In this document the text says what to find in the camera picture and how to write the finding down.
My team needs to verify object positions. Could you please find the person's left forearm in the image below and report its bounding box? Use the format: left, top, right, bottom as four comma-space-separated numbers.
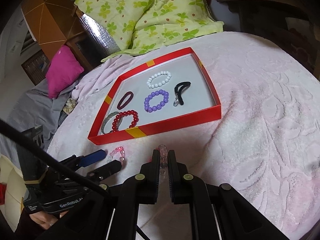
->
15, 214, 45, 240

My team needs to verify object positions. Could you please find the orange cabinet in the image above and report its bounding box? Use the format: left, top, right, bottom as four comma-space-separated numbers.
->
21, 0, 87, 45

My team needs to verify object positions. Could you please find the purple bead bracelet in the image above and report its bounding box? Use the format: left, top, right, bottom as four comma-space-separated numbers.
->
144, 89, 170, 112

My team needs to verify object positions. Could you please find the pale pink blanket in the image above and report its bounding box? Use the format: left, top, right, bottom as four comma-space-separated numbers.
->
46, 31, 320, 240

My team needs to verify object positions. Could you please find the dark wicker basket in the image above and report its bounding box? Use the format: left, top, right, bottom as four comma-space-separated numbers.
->
21, 50, 50, 85

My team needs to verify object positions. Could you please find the clear pink bead bracelet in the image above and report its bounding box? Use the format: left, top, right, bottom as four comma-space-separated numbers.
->
159, 144, 167, 180

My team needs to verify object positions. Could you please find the red bead bracelet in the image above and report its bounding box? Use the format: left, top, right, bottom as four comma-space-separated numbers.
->
112, 110, 139, 132

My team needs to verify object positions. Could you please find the grey-green bangle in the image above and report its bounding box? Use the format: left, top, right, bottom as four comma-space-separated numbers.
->
101, 111, 123, 134

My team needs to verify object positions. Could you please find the magenta pillow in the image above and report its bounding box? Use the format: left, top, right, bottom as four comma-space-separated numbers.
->
45, 45, 85, 99

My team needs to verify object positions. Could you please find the cream cushion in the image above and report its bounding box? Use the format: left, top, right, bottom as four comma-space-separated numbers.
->
0, 155, 28, 218

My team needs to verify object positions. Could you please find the black hair tie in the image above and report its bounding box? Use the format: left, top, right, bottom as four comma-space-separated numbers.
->
173, 81, 192, 107

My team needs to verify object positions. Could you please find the black cable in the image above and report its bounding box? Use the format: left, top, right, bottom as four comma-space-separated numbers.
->
0, 119, 148, 240

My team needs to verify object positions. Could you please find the patterned cloth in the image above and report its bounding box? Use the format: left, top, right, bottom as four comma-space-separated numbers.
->
62, 98, 78, 113

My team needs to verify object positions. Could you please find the red cardboard box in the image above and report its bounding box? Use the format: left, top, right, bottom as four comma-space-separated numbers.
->
87, 47, 222, 145

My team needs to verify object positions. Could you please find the grey bed sheet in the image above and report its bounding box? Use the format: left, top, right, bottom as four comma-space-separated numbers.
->
7, 80, 80, 155

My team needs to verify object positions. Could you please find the black device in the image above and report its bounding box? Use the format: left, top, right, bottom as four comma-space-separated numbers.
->
24, 126, 44, 150

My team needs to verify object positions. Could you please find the maroon hair tie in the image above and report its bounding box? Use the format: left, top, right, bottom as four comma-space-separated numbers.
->
117, 91, 135, 110

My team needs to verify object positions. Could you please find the wooden bed frame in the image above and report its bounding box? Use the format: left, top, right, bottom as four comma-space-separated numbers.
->
66, 31, 100, 68

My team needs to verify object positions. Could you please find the green clover quilt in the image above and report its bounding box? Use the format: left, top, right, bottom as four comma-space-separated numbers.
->
74, 0, 225, 62

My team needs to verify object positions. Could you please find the white bead bracelet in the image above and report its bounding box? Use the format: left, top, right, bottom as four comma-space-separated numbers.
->
146, 70, 172, 89

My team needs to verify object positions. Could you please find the person's left hand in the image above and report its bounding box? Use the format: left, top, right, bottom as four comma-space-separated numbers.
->
29, 209, 69, 230

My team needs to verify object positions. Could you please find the dark wooden furniture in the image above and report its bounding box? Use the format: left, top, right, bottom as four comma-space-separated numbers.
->
212, 0, 320, 75

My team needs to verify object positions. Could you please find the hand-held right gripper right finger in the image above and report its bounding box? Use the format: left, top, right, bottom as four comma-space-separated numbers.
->
168, 149, 290, 240

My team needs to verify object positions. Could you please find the silver foil mat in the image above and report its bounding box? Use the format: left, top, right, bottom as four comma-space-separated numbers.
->
80, 14, 125, 57

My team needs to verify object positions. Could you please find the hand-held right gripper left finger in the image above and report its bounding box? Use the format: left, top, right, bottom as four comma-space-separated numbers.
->
37, 149, 161, 240

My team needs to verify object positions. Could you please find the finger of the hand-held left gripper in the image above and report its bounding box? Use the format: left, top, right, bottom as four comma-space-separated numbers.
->
59, 149, 107, 170
86, 160, 122, 180

